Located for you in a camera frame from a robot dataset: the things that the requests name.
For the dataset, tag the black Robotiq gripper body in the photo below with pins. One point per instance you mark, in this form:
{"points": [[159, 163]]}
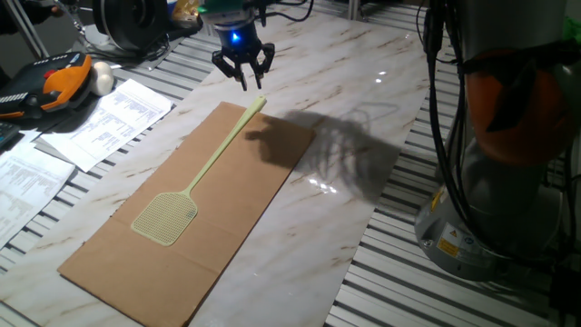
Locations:
{"points": [[238, 43]]}

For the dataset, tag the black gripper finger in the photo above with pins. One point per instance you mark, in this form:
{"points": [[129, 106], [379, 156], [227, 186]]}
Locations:
{"points": [[229, 67], [265, 59]]}

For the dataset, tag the pale green plastic flyswatter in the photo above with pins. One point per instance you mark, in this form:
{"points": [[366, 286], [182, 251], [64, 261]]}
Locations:
{"points": [[165, 218]]}

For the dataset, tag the brown cardboard sheet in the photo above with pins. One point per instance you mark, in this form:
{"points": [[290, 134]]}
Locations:
{"points": [[204, 254]]}

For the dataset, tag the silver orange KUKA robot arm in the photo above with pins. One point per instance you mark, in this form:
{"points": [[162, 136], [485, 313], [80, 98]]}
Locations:
{"points": [[508, 204]]}

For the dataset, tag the gold foil snack bag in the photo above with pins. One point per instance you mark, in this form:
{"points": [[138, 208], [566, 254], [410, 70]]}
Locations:
{"points": [[186, 13]]}

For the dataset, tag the marble pattern table sheet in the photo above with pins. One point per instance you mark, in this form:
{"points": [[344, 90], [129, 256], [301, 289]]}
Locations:
{"points": [[340, 59]]}

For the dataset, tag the black filament spool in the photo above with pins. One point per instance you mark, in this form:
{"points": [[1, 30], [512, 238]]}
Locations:
{"points": [[131, 22]]}

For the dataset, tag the printed paper sheet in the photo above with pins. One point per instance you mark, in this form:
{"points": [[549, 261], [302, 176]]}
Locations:
{"points": [[27, 181], [118, 118]]}

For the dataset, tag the white rounded plastic object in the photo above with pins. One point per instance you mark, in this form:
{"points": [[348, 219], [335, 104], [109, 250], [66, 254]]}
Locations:
{"points": [[102, 79]]}

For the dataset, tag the black orange teach pendant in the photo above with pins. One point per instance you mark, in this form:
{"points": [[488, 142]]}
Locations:
{"points": [[63, 82]]}

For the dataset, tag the grey slanted metal bar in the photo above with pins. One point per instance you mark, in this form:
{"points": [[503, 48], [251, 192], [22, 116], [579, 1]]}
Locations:
{"points": [[27, 29]]}

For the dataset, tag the black keyboard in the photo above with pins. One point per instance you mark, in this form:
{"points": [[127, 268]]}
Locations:
{"points": [[6, 134]]}

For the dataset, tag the green cloth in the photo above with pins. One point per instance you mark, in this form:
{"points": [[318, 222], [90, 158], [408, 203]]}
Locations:
{"points": [[573, 28]]}

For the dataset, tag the aluminium frame strut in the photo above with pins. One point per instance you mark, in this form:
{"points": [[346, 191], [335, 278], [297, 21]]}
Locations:
{"points": [[354, 10]]}

